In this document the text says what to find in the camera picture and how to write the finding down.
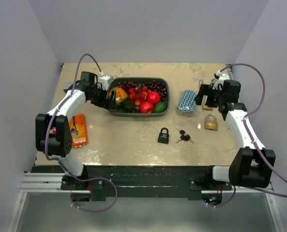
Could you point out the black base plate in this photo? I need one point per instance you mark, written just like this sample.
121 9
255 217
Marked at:
189 182

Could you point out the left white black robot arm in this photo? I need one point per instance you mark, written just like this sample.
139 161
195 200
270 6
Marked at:
53 133

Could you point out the brass long-shackle padlock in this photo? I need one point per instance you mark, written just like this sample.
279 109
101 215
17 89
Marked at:
205 107

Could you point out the blue chevron sponge pack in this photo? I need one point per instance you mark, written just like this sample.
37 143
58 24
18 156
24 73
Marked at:
187 103

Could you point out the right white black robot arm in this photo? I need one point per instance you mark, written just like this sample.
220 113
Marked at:
252 164

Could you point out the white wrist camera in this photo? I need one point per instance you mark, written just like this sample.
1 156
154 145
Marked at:
220 78
105 80

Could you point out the red apple front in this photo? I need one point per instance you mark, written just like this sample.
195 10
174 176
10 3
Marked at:
146 107

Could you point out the orange razor package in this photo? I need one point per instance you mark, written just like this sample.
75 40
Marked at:
78 130

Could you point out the red apple back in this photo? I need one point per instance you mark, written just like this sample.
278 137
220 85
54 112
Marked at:
153 97

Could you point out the dark grapes bunch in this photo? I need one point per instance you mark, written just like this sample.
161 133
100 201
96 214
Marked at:
158 87

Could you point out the purple silver toothpaste box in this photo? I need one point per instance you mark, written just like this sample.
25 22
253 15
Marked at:
67 86

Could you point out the grey fruit tray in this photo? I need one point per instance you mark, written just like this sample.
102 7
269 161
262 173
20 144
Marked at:
118 112

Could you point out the red cherries cluster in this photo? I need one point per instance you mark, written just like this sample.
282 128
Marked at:
137 95

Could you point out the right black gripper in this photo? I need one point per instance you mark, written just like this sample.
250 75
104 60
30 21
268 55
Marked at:
206 90

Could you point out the toy pineapple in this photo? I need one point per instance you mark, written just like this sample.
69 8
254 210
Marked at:
123 101

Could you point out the green lime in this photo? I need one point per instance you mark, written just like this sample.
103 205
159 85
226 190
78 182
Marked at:
160 107

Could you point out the red apple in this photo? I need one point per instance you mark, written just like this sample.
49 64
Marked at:
153 97
146 107

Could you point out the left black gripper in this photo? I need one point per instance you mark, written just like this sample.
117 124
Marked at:
111 102

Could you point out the black-headed key bunch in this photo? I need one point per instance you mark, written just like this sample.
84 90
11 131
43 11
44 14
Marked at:
184 137

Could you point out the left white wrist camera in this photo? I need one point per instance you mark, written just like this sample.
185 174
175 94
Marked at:
105 80

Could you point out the black padlock with keys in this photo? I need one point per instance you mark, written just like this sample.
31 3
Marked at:
163 136

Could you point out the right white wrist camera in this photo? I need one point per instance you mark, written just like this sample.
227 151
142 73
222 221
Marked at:
220 78

